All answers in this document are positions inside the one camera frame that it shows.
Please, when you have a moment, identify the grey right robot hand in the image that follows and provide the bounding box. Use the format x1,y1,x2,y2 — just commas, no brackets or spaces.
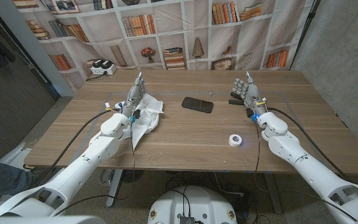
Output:
232,70,268,117

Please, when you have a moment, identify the grey table leg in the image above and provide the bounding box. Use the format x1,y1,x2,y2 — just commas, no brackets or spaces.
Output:
264,173,284,215

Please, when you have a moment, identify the black power strip cord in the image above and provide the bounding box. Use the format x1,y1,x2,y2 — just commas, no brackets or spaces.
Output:
85,72,108,82

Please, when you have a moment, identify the white tape roll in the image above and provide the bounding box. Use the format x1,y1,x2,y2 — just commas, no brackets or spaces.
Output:
228,134,243,148

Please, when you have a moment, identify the thin black left arm wire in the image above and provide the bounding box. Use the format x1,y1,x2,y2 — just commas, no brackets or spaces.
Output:
53,116,136,217

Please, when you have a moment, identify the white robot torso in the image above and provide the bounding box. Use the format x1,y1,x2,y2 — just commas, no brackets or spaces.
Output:
147,185,238,224

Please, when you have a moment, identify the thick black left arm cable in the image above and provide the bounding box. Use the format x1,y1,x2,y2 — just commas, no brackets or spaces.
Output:
31,101,126,187

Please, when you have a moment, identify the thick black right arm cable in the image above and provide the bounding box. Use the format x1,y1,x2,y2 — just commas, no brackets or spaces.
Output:
266,107,351,182

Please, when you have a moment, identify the thin black right arm wire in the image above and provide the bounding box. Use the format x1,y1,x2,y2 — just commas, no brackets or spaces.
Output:
253,121,358,222

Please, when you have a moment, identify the white floor base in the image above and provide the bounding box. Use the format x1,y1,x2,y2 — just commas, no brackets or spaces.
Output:
0,141,32,172

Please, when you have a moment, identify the white charger box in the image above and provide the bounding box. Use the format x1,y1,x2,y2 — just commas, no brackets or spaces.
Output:
90,63,117,76

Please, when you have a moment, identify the white table leg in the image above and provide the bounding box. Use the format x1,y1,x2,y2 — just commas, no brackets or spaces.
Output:
106,169,124,208

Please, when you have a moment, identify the black backdrop stand pole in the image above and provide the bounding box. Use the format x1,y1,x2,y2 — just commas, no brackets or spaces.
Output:
289,0,321,71

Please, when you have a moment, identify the person leg in jeans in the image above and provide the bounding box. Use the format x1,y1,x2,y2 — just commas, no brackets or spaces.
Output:
0,152,52,210

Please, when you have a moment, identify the thin black arm wire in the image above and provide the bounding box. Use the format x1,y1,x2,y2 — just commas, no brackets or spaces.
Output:
253,121,358,222
53,116,136,217

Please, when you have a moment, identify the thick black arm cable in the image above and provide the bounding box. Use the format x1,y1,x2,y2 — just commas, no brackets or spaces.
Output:
31,101,126,187
266,107,351,182

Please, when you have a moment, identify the black smartphone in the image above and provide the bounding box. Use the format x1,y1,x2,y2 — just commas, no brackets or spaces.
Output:
181,96,214,114

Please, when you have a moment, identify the printed bookshelf backdrop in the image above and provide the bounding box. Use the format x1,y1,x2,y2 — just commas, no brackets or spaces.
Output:
12,0,315,91

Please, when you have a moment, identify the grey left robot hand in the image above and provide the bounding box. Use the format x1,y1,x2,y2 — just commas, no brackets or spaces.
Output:
121,72,147,118

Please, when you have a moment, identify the white cloth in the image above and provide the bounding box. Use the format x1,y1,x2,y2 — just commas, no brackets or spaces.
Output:
122,93,164,151

